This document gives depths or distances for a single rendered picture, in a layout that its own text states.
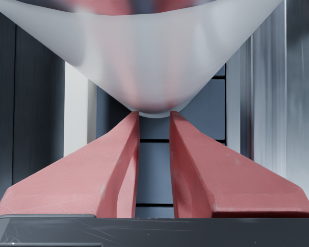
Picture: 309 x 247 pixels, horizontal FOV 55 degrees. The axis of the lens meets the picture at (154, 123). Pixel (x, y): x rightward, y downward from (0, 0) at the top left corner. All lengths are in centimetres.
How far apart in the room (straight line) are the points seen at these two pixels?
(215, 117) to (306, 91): 10
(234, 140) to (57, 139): 13
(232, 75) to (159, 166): 7
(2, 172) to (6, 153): 1
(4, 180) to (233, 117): 17
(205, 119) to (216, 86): 2
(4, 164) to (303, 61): 24
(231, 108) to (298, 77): 8
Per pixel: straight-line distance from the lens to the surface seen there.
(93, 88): 16
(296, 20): 27
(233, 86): 19
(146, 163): 18
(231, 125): 18
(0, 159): 24
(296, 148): 25
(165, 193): 18
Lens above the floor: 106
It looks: 88 degrees down
